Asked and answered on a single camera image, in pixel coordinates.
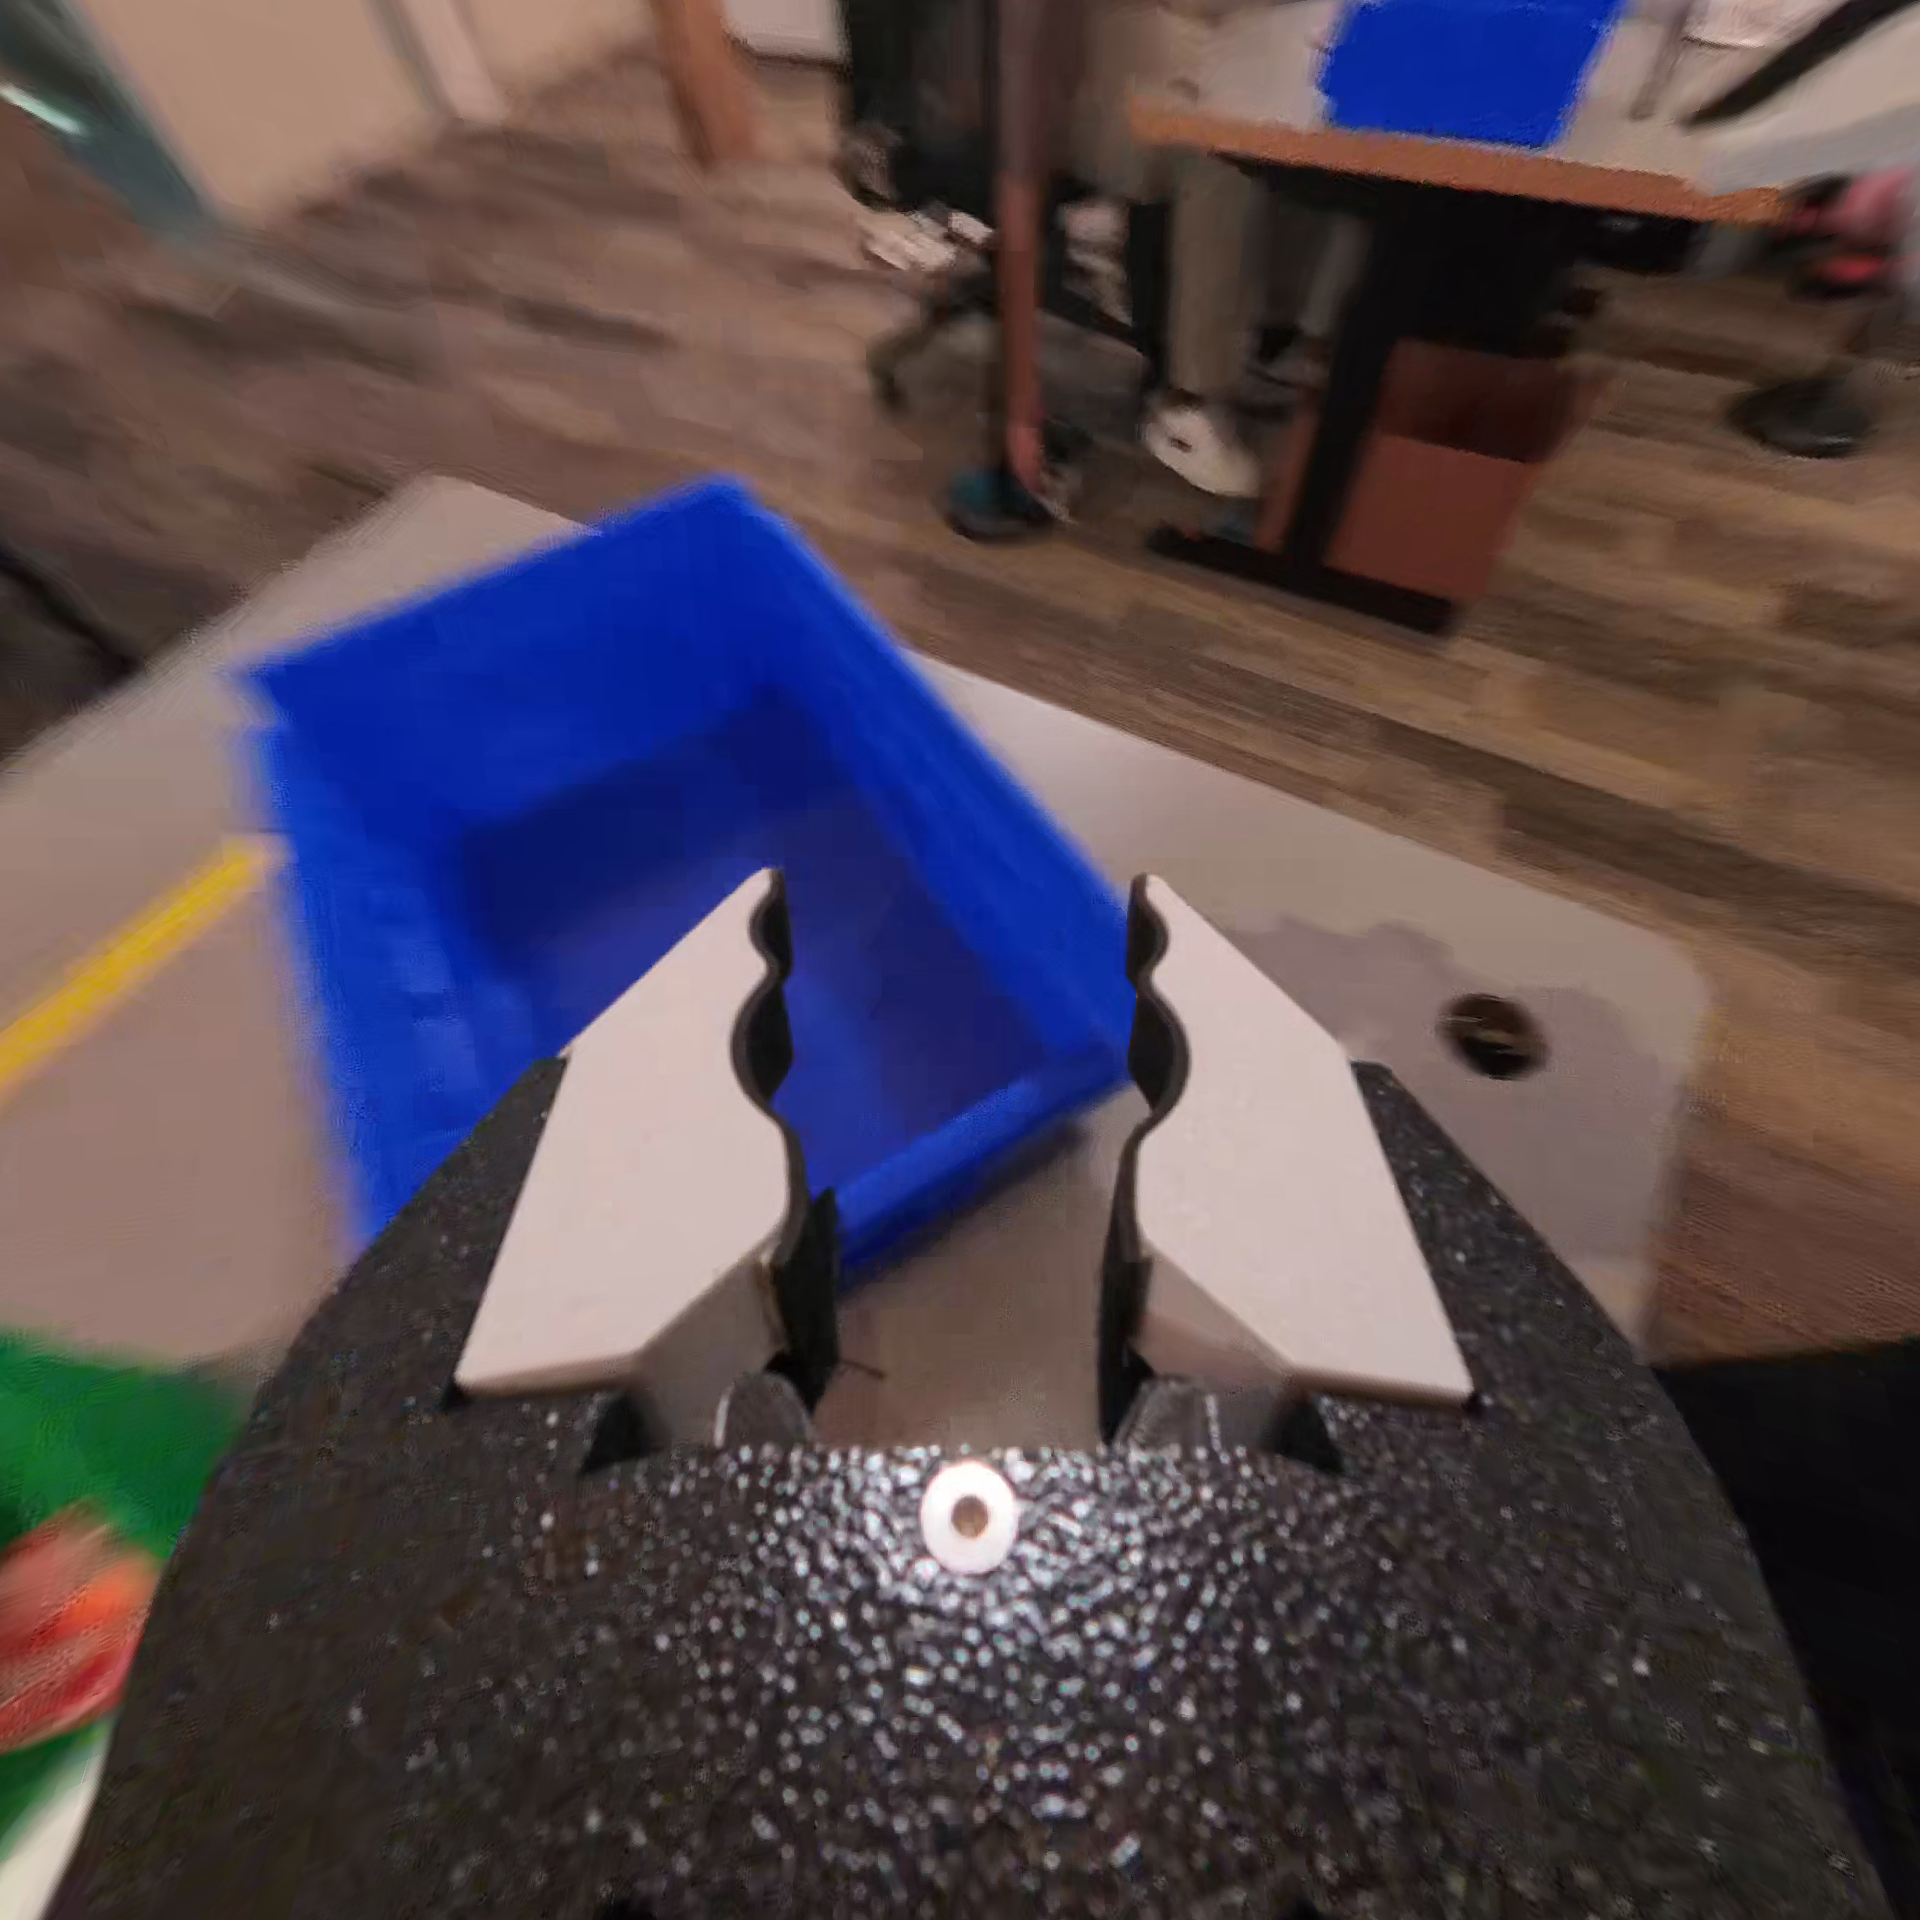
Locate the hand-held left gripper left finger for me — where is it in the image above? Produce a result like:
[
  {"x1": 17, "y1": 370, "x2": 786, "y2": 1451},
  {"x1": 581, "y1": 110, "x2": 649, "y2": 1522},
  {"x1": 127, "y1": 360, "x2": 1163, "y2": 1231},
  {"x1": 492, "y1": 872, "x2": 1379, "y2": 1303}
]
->
[{"x1": 451, "y1": 870, "x2": 842, "y2": 1455}]

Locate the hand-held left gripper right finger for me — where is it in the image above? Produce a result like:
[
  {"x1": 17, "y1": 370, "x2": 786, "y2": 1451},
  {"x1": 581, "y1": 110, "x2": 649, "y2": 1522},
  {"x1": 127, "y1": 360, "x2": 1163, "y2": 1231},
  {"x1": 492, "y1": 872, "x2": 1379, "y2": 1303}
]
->
[{"x1": 1095, "y1": 878, "x2": 1479, "y2": 1455}]

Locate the blue plastic bin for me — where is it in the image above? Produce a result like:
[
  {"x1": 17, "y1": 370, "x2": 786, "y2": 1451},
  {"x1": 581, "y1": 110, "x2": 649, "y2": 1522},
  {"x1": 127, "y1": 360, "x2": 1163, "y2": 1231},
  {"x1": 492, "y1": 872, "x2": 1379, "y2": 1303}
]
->
[{"x1": 239, "y1": 480, "x2": 1135, "y2": 1277}]

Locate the green plastic bin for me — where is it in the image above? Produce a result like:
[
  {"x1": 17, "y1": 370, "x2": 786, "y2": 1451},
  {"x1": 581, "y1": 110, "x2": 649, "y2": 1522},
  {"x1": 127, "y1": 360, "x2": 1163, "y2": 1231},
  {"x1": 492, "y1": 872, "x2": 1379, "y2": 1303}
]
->
[{"x1": 0, "y1": 1334, "x2": 263, "y2": 1846}]

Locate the red white yo-yo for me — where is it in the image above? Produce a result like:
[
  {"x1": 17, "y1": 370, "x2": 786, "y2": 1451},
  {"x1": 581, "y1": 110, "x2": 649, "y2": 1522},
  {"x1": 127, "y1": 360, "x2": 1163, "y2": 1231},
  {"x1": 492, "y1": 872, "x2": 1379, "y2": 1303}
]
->
[{"x1": 0, "y1": 1514, "x2": 161, "y2": 1759}]

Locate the white desk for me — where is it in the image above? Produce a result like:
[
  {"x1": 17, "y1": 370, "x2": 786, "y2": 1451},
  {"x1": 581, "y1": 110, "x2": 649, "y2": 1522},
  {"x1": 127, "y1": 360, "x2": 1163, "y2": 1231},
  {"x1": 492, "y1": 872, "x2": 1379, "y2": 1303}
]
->
[{"x1": 0, "y1": 474, "x2": 1718, "y2": 1920}]

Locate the metal nut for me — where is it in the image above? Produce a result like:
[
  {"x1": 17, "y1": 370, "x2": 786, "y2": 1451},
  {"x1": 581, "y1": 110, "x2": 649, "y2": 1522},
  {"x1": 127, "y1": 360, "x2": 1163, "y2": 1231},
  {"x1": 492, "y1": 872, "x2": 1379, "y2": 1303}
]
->
[{"x1": 1447, "y1": 994, "x2": 1548, "y2": 1081}]

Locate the cardboard box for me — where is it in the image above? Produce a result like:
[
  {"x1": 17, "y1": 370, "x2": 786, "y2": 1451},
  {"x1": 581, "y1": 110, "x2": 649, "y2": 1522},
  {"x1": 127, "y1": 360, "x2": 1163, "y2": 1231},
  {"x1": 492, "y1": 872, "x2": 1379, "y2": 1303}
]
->
[{"x1": 1321, "y1": 341, "x2": 1583, "y2": 607}]

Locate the grey work table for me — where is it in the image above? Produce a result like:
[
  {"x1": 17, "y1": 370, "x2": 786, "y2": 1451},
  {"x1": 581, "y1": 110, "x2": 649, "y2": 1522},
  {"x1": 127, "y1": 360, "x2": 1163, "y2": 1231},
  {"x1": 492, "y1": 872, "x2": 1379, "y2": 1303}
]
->
[{"x1": 1135, "y1": 0, "x2": 1920, "y2": 637}]

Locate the large blue parts bin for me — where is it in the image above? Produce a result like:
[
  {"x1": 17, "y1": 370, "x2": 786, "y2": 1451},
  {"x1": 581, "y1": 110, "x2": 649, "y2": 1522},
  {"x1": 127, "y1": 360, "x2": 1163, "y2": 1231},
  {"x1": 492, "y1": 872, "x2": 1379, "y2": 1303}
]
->
[{"x1": 1321, "y1": 0, "x2": 1627, "y2": 153}]

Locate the wooden post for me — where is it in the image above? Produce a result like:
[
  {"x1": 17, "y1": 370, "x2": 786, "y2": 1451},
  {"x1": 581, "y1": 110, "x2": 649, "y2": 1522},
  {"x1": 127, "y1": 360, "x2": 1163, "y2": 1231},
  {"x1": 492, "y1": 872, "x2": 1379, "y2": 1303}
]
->
[{"x1": 649, "y1": 0, "x2": 771, "y2": 174}]

